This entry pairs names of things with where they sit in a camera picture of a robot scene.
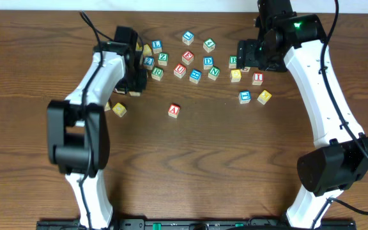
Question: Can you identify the red A block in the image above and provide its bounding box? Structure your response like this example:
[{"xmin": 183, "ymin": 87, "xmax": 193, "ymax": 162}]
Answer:
[{"xmin": 168, "ymin": 104, "xmax": 180, "ymax": 118}]

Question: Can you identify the red i block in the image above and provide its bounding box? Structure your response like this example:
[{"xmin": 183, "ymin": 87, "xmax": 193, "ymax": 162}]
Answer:
[
  {"xmin": 252, "ymin": 72, "xmax": 264, "ymax": 86},
  {"xmin": 129, "ymin": 91, "xmax": 141, "ymax": 96}
]

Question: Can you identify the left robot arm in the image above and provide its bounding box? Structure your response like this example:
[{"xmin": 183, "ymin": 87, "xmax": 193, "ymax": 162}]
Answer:
[{"xmin": 47, "ymin": 26, "xmax": 148, "ymax": 229}]

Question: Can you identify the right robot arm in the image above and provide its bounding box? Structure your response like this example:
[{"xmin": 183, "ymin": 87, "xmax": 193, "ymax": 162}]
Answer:
[{"xmin": 236, "ymin": 0, "xmax": 368, "ymax": 229}]

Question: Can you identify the green J block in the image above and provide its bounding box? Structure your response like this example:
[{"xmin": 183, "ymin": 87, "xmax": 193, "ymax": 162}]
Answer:
[{"xmin": 240, "ymin": 67, "xmax": 250, "ymax": 72}]

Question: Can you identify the blue 2 block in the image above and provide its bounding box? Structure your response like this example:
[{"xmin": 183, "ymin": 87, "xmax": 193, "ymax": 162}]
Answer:
[{"xmin": 143, "ymin": 56, "xmax": 155, "ymax": 70}]

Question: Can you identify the green R block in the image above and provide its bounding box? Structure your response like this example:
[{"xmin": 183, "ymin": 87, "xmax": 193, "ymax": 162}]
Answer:
[{"xmin": 151, "ymin": 67, "xmax": 164, "ymax": 81}]

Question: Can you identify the green B block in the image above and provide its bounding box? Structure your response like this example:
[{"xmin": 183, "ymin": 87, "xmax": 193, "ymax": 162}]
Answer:
[{"xmin": 229, "ymin": 56, "xmax": 237, "ymax": 69}]

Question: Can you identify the blue P block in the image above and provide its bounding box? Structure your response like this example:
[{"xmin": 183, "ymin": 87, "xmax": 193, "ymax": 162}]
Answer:
[{"xmin": 114, "ymin": 88, "xmax": 127, "ymax": 95}]

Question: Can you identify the yellow block centre right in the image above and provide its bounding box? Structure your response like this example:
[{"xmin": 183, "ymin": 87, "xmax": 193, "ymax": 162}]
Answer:
[{"xmin": 230, "ymin": 69, "xmax": 242, "ymax": 82}]

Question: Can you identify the yellow S block upper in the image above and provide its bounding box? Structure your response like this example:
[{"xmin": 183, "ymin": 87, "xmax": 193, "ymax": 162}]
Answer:
[{"xmin": 142, "ymin": 44, "xmax": 153, "ymax": 57}]

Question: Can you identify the green Z block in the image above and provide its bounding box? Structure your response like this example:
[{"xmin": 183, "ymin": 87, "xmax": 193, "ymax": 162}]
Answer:
[{"xmin": 158, "ymin": 52, "xmax": 169, "ymax": 66}]

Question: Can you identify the yellow O block bottom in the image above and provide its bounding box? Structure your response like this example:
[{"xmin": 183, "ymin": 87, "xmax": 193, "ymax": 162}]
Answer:
[{"xmin": 112, "ymin": 103, "xmax": 127, "ymax": 118}]

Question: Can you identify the blue L block left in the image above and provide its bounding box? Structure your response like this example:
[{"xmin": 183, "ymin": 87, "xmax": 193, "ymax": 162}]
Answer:
[{"xmin": 151, "ymin": 40, "xmax": 162, "ymax": 54}]

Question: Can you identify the blue l block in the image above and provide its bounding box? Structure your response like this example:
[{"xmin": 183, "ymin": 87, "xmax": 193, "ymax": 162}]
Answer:
[
  {"xmin": 182, "ymin": 31, "xmax": 194, "ymax": 45},
  {"xmin": 151, "ymin": 40, "xmax": 162, "ymax": 54}
]

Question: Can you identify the yellow C block bottom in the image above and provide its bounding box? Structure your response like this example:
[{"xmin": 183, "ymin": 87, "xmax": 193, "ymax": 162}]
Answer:
[{"xmin": 104, "ymin": 102, "xmax": 111, "ymax": 112}]

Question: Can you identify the green N block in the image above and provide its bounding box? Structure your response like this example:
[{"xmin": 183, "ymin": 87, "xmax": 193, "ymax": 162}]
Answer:
[{"xmin": 208, "ymin": 66, "xmax": 220, "ymax": 81}]

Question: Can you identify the green 4 block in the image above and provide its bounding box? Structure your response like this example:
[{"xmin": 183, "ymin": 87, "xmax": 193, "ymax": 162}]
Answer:
[{"xmin": 203, "ymin": 38, "xmax": 216, "ymax": 53}]

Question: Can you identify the red U block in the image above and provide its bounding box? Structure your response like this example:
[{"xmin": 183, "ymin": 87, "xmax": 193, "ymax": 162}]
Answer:
[{"xmin": 173, "ymin": 64, "xmax": 187, "ymax": 79}]

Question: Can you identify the blue D block centre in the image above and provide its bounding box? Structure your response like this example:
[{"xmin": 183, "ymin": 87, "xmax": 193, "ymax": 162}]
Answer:
[{"xmin": 203, "ymin": 56, "xmax": 213, "ymax": 70}]

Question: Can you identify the blue T block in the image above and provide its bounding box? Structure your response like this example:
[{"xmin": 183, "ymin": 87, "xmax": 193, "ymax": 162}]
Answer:
[{"xmin": 238, "ymin": 91, "xmax": 251, "ymax": 104}]

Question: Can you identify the yellow block far right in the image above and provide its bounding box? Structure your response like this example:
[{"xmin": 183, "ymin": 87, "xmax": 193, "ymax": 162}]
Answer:
[{"xmin": 257, "ymin": 89, "xmax": 272, "ymax": 105}]

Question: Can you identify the red E block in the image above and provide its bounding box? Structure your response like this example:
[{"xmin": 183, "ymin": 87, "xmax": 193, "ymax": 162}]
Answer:
[{"xmin": 181, "ymin": 50, "xmax": 194, "ymax": 65}]

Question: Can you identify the blue H block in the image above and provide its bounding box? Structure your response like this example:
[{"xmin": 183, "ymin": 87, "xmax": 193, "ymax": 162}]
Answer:
[{"xmin": 189, "ymin": 69, "xmax": 202, "ymax": 84}]

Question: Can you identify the blue L block top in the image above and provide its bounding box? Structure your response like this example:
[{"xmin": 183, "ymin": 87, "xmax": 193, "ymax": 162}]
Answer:
[{"xmin": 182, "ymin": 31, "xmax": 194, "ymax": 45}]

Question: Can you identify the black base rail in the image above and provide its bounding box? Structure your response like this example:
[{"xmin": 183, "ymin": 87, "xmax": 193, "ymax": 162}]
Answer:
[{"xmin": 36, "ymin": 218, "xmax": 357, "ymax": 230}]

